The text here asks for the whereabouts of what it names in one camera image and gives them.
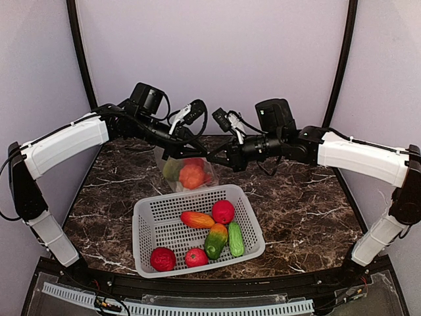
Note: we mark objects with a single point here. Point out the clear zip top bag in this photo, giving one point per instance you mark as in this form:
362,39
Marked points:
211,178

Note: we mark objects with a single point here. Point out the red wrinkled fruit front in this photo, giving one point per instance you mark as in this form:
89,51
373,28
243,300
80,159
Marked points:
163,259

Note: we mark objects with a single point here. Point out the black frame post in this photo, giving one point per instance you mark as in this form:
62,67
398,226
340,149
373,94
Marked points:
342,62
80,52

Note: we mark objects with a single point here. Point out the left black frame post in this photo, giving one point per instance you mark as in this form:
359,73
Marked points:
80,52

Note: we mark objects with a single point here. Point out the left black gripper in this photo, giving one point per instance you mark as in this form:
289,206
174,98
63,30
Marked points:
179,145

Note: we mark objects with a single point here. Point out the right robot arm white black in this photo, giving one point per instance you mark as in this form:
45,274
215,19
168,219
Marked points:
279,137

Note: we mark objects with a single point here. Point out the white perforated plastic basket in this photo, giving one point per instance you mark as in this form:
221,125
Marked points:
156,223

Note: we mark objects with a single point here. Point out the black front rail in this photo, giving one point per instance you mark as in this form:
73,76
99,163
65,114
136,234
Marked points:
380,283

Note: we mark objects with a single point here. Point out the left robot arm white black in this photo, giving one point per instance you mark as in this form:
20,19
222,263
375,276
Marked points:
29,162

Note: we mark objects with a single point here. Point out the orange pumpkin toy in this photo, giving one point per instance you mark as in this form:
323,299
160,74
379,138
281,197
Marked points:
191,177

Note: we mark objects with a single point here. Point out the white slotted cable duct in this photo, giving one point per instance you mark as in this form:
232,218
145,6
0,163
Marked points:
172,305

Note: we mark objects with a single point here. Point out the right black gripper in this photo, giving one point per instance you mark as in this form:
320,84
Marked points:
235,155

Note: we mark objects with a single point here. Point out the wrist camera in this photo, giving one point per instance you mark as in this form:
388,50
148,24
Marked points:
187,115
230,122

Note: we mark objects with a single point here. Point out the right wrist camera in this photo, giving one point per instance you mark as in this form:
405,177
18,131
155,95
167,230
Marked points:
230,122

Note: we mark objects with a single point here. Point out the green orange mango toy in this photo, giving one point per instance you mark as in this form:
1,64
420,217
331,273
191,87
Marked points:
216,241

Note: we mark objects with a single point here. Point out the green bitter gourd toy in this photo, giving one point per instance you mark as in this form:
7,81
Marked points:
235,238

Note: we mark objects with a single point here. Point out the right black frame post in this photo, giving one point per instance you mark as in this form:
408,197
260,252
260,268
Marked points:
342,62

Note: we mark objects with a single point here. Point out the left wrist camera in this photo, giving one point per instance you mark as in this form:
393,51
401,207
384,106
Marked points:
187,115

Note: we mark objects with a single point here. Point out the red wrinkled fruit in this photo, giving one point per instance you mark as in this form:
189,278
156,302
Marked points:
197,161
163,259
223,212

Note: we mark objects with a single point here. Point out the red tomato fruit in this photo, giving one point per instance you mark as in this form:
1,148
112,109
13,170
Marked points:
196,257

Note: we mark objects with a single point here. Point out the yellow lemon toy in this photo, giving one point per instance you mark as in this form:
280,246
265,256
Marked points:
171,169

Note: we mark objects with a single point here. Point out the orange yellow mango toy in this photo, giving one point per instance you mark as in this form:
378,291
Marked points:
197,220

